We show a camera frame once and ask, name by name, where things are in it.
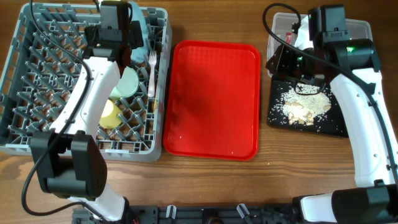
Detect large light blue plate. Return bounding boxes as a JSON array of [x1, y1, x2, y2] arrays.
[[130, 1, 149, 63]]

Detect white plastic fork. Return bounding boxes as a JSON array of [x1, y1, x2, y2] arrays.
[[148, 50, 157, 98]]

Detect mint green bowl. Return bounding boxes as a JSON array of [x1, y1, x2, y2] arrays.
[[109, 67, 139, 100]]

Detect yellow plastic cup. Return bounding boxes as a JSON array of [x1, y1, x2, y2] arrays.
[[99, 100, 122, 129]]

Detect red snack wrapper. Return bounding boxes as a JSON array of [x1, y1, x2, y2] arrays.
[[285, 32, 292, 44]]

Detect wooden chopstick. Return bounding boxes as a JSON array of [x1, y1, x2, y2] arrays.
[[153, 97, 157, 114]]

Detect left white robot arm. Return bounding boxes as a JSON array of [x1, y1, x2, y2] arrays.
[[30, 1, 143, 223]]

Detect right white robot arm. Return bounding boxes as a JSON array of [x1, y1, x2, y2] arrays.
[[266, 4, 397, 223]]

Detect clear plastic waste bin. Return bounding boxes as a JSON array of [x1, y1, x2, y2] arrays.
[[271, 12, 373, 45]]

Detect black food waste tray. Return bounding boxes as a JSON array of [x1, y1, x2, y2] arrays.
[[267, 77, 348, 138]]

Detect rice and peanut waste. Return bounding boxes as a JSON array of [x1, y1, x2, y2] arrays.
[[271, 84, 331, 126]]

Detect grey plastic dishwasher rack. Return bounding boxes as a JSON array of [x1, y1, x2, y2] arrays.
[[1, 2, 172, 162]]

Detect red plastic tray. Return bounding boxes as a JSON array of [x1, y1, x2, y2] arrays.
[[163, 40, 261, 161]]

